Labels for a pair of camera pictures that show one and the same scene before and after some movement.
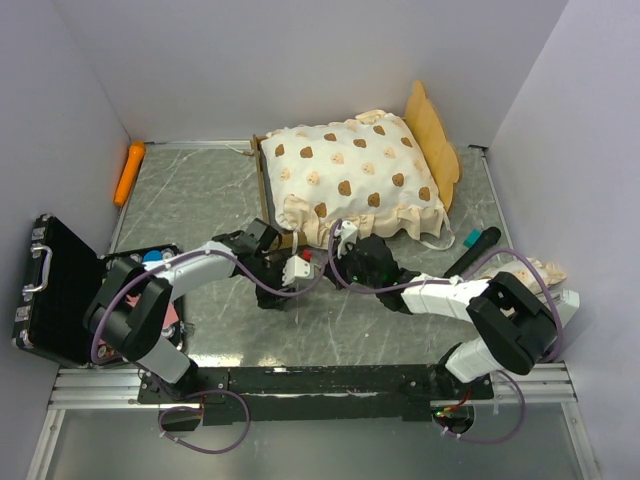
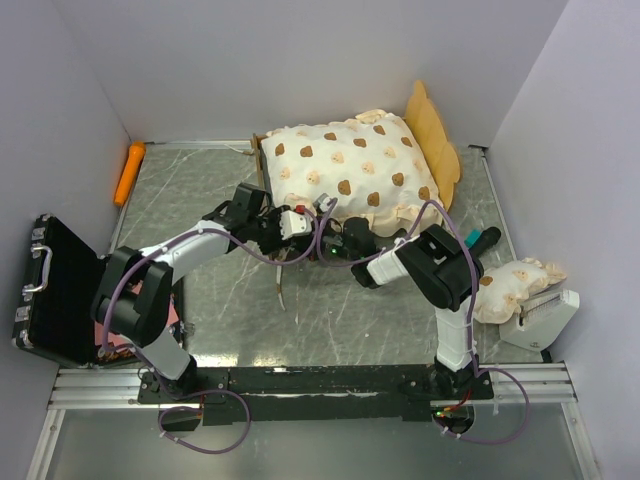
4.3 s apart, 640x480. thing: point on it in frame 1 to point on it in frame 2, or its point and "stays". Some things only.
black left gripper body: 274,270 to 266,231
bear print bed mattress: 369,170 stays
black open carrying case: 64,275 stays
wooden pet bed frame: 438,155 stays
